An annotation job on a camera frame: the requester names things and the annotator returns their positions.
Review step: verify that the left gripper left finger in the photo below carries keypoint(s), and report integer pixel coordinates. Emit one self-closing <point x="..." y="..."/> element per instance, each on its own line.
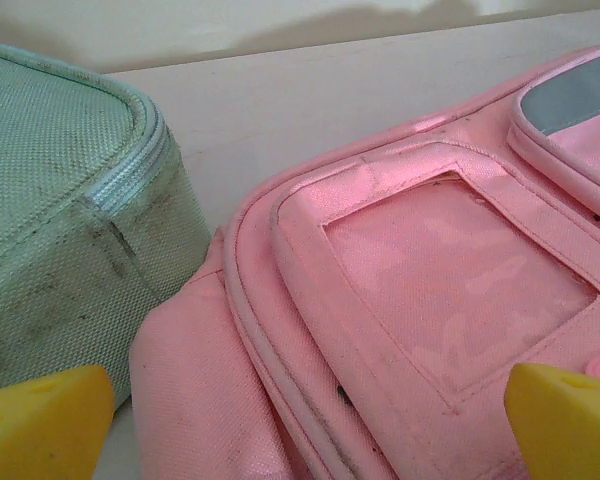
<point x="35" y="430"/>

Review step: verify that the mint green zip case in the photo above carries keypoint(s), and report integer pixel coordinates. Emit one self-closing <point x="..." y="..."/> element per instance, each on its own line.
<point x="55" y="200"/>

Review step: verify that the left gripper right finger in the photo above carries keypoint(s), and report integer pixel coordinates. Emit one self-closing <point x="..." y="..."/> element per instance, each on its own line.
<point x="570" y="430"/>

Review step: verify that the pink backpack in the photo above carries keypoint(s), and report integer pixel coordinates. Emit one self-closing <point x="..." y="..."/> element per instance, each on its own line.
<point x="380" y="300"/>

